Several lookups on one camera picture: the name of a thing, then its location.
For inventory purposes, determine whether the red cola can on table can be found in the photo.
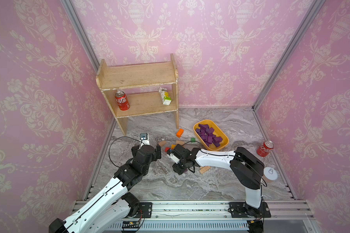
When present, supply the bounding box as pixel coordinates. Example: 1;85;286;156
257;140;274;157

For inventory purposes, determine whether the yellow plastic storage bin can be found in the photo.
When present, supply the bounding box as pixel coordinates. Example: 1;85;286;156
193;119;229;151

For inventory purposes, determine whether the tan wood brick left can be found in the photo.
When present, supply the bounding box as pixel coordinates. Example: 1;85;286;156
158;140;167;147

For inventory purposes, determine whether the red cola can on shelf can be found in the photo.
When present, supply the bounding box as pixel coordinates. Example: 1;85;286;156
115;90;130;111

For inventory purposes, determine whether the aluminium front rail frame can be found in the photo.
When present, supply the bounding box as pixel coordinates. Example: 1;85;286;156
63;199;321;233

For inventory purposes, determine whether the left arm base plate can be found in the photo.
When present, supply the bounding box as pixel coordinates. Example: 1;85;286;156
125;202;153;218

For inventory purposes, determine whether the purple brick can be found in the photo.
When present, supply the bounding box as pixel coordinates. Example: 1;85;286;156
198;124;210;131
206;127;214;135

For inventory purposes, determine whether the orange brick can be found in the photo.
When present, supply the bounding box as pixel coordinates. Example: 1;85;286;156
176;129;184;138

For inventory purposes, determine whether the green white juice carton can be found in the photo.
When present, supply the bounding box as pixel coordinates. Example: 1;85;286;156
159;87;172;105

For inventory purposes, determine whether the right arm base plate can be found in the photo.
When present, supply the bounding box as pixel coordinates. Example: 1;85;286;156
227;202;271;219

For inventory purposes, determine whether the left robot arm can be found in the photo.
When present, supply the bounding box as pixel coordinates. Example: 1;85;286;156
49;145;161;233

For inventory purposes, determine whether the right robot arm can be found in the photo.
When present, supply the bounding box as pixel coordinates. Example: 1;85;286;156
167;145;268;218

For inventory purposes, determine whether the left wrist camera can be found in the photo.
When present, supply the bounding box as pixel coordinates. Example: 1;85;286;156
140;133;150;145

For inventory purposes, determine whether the natural wood plank brick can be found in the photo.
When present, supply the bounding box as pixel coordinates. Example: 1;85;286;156
199;166;211;174

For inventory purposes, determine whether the tan wood brick upright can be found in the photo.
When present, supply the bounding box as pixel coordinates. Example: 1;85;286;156
176;140;185;145

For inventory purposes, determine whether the wooden two-tier shelf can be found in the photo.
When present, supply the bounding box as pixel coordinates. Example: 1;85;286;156
96;53;179;136

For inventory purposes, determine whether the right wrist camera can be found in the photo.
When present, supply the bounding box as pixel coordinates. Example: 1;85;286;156
169;153;179;164

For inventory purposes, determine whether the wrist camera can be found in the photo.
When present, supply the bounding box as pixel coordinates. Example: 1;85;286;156
140;133;150;145
169;153;179;164

